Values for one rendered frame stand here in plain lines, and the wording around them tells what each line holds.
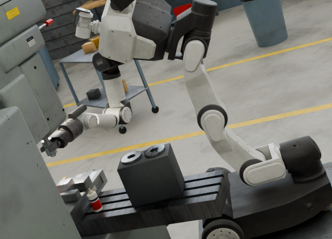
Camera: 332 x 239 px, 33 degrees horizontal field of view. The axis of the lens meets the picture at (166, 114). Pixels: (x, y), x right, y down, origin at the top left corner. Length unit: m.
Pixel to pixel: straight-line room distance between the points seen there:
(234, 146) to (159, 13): 0.72
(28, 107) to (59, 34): 8.72
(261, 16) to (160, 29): 4.45
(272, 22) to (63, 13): 4.89
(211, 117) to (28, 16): 0.93
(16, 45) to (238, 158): 1.19
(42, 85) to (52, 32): 8.61
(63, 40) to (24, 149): 8.99
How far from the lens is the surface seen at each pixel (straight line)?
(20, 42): 2.24
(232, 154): 2.73
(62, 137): 2.42
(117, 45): 2.51
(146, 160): 2.25
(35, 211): 1.91
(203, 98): 2.61
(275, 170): 2.74
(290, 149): 2.76
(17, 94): 2.13
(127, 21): 2.44
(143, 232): 2.73
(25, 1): 2.33
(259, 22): 6.90
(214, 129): 2.62
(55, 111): 2.35
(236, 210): 2.75
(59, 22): 10.78
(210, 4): 2.50
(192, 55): 2.51
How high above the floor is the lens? 1.99
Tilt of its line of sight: 20 degrees down
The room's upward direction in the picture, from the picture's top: 21 degrees counter-clockwise
